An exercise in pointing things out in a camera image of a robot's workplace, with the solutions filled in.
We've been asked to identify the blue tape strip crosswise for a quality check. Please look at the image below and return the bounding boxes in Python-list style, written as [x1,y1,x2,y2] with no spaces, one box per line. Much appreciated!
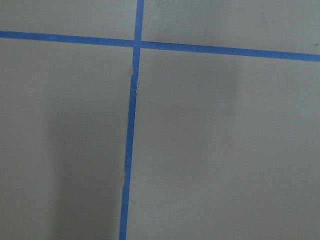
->
[0,30,320,62]

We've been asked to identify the blue tape strip lengthwise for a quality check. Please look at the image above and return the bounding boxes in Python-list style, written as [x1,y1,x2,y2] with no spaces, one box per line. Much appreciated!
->
[118,0,145,240]

